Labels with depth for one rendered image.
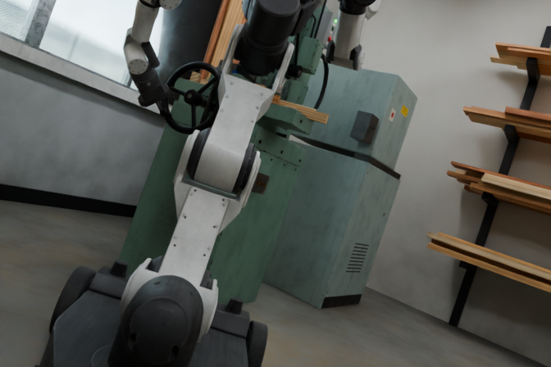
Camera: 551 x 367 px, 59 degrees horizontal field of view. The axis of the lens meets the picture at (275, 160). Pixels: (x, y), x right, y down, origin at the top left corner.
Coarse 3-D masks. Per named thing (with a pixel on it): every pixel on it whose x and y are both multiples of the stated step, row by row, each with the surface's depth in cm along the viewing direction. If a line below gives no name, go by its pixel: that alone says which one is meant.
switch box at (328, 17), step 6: (324, 12) 241; (330, 12) 240; (324, 18) 241; (330, 18) 240; (336, 18) 245; (324, 24) 240; (330, 24) 240; (318, 30) 241; (324, 30) 240; (318, 36) 240; (324, 36) 239; (324, 42) 240; (324, 48) 248
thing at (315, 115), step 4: (280, 104) 211; (284, 104) 210; (288, 104) 210; (300, 108) 207; (304, 108) 206; (304, 112) 206; (308, 112) 205; (312, 112) 205; (316, 112) 204; (320, 112) 203; (308, 116) 205; (312, 116) 204; (316, 116) 204; (320, 116) 203; (324, 116) 202; (328, 116) 203; (316, 120) 203; (320, 120) 203; (324, 120) 202
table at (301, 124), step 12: (180, 84) 214; (192, 84) 212; (204, 84) 209; (204, 96) 198; (216, 96) 195; (276, 108) 194; (288, 108) 192; (276, 120) 197; (288, 120) 191; (300, 120) 197; (300, 132) 210
